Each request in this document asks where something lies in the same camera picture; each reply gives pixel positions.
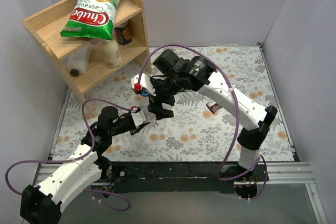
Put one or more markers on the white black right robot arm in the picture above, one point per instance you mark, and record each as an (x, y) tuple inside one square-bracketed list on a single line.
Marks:
[(200, 74)]

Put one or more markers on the blue label water bottle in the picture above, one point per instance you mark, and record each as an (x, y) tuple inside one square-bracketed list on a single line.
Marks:
[(144, 93)]

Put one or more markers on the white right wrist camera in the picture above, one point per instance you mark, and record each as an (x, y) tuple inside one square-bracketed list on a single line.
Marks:
[(142, 82)]

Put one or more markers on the wooden shelf rack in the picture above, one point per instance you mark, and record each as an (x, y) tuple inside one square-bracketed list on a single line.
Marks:
[(46, 26)]

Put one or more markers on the floral table mat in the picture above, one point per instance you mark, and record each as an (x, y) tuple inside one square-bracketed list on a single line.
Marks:
[(194, 133)]

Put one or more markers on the aluminium frame rail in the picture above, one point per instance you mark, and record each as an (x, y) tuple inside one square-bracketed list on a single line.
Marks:
[(278, 173)]

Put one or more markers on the green cassava chips bag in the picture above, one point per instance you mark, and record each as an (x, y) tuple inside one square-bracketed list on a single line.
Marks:
[(91, 19)]

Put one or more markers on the dark orange drink can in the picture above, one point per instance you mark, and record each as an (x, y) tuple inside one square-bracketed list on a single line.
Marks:
[(123, 33)]

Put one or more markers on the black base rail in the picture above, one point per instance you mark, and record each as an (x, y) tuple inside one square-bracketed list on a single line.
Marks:
[(140, 177)]

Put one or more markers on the brown snack packet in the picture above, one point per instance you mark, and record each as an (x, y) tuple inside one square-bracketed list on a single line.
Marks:
[(213, 107)]

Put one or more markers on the clear bottle black cap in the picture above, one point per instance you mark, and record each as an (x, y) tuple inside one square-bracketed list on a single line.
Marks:
[(78, 62)]

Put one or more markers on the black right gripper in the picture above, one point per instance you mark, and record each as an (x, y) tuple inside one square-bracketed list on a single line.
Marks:
[(159, 99)]

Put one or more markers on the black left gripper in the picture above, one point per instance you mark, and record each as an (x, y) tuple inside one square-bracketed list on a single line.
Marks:
[(136, 128)]

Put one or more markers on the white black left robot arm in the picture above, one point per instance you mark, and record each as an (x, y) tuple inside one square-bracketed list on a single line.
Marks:
[(46, 202)]

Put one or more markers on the cream plastic bottle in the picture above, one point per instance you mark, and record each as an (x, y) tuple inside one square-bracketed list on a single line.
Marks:
[(111, 53)]

